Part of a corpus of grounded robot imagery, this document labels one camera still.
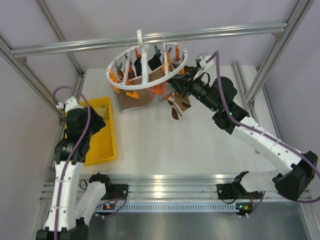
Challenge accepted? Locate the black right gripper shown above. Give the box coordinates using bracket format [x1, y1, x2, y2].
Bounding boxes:
[167, 67, 219, 113]

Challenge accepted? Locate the yellow beige sock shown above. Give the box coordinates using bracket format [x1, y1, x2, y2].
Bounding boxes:
[95, 105, 110, 122]

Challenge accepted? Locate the white round clip hanger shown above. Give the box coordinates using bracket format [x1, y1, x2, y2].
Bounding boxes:
[105, 29, 188, 90]

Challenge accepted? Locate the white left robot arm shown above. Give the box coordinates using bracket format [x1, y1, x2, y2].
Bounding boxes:
[35, 96, 113, 240]

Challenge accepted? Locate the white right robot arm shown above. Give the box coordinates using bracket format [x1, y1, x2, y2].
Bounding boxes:
[169, 68, 318, 202]

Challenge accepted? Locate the black sock on hanger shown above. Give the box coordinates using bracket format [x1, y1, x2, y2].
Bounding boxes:
[148, 53, 162, 71]

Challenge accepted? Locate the salmon pink sock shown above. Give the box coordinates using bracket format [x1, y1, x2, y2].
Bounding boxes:
[158, 81, 174, 102]

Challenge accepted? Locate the brown striped sock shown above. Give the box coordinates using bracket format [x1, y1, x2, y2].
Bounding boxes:
[167, 91, 192, 120]

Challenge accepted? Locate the yellow plastic tray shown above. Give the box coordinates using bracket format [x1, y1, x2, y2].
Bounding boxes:
[64, 96, 118, 167]

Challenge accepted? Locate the large brown sock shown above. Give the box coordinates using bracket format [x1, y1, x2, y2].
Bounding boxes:
[113, 68, 165, 113]

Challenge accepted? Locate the aluminium top crossbar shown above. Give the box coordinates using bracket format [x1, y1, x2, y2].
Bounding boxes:
[10, 21, 288, 58]

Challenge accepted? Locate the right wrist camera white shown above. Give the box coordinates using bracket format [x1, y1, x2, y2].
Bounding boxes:
[195, 52, 215, 77]

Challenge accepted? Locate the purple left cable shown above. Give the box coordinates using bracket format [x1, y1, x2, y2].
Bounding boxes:
[52, 85, 128, 240]

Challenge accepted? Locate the purple cable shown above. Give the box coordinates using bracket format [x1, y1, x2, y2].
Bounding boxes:
[52, 85, 128, 240]
[199, 50, 320, 203]

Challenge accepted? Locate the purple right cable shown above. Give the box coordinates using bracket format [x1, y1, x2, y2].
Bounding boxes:
[199, 50, 320, 203]

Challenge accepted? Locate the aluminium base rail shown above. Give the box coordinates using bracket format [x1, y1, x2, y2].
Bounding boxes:
[39, 173, 311, 202]

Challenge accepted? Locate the white slotted cable duct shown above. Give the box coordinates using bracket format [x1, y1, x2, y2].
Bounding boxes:
[95, 201, 239, 214]

